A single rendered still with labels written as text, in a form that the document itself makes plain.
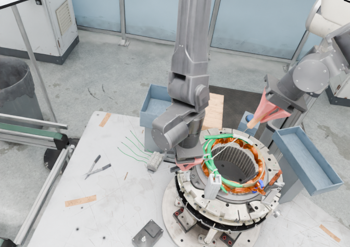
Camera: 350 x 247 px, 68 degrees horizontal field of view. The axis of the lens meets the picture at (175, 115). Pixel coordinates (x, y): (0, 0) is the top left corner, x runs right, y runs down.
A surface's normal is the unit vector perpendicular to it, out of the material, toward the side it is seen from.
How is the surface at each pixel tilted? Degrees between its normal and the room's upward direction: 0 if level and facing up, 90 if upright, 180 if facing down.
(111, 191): 0
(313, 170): 0
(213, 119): 0
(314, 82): 76
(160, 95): 90
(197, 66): 69
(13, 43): 90
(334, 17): 90
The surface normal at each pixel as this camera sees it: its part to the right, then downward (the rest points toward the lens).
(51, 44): -0.14, 0.72
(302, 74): -0.52, 0.38
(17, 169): 0.10, -0.68
